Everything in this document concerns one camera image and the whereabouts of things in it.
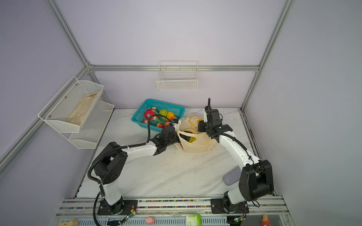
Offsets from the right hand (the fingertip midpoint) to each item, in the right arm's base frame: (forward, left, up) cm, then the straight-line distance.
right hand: (200, 122), depth 86 cm
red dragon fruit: (+19, +38, -10) cm, 43 cm away
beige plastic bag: (+2, +7, -7) cm, 10 cm away
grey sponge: (-27, -19, -18) cm, 38 cm away
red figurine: (-48, -31, -19) cm, 60 cm away
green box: (-48, +5, -18) cm, 52 cm away
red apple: (+10, +29, -15) cm, 34 cm away
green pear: (+22, +27, -13) cm, 38 cm away
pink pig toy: (-49, +26, -18) cm, 58 cm away
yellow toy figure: (-50, +64, -18) cm, 83 cm away
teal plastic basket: (+23, +16, -13) cm, 31 cm away
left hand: (-4, +8, -7) cm, 11 cm away
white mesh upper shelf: (-4, +73, +14) cm, 75 cm away
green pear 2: (-13, +5, 0) cm, 13 cm away
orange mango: (+20, +22, -14) cm, 33 cm away
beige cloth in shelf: (-6, +68, +12) cm, 69 cm away
